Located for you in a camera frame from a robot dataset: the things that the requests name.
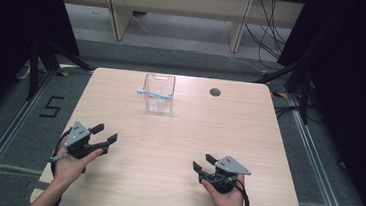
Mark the person's left hand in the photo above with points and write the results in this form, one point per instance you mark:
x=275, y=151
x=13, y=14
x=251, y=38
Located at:
x=69, y=170

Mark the metal floor rail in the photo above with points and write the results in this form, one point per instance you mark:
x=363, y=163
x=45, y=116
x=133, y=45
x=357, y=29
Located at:
x=7, y=138
x=319, y=168

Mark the person's right hand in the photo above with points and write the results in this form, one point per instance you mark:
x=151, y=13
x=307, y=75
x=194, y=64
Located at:
x=229, y=204

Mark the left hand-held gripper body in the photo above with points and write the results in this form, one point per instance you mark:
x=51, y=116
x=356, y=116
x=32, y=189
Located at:
x=78, y=134

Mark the yellow tape piece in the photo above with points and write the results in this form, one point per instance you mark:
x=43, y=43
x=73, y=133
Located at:
x=264, y=71
x=281, y=95
x=63, y=73

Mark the light blue toothbrush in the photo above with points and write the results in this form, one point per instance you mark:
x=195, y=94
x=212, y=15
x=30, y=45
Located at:
x=154, y=94

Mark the black metal stand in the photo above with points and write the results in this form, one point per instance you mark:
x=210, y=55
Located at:
x=304, y=90
x=35, y=70

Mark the clear ribbed plastic container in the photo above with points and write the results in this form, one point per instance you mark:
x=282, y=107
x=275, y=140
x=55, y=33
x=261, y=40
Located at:
x=157, y=104

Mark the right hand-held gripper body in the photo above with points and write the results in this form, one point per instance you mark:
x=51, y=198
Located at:
x=230, y=166

